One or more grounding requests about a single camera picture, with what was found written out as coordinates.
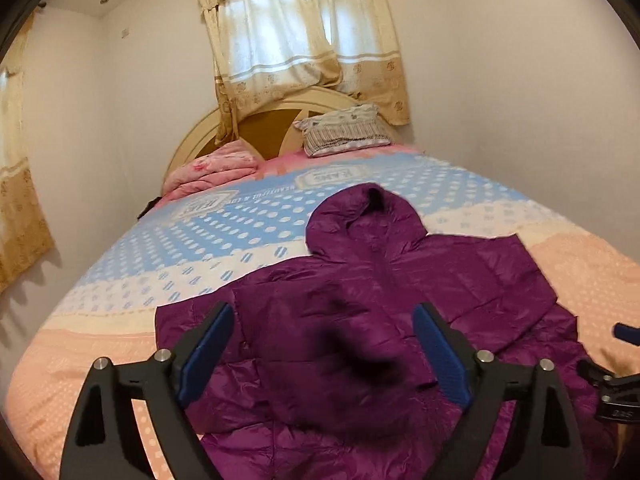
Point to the dotted pastel bedspread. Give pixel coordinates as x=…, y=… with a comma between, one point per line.
x=200, y=240

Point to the purple hooded puffer jacket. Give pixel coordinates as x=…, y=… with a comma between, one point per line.
x=350, y=280

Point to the folded pink floral blanket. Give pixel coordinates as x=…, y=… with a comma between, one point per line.
x=210, y=167

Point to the beige floral window curtain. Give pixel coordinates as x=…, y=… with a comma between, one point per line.
x=280, y=35

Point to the cream wooden headboard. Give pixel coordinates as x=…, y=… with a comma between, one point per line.
x=265, y=127

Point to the striped patterned pillow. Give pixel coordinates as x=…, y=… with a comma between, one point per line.
x=345, y=130

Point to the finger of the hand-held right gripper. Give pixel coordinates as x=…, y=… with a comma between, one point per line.
x=594, y=371
x=626, y=333

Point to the beige floral side curtain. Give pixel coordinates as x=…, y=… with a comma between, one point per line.
x=20, y=210

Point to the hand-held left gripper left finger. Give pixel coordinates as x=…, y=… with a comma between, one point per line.
x=205, y=347

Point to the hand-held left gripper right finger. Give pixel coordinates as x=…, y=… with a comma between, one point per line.
x=442, y=352

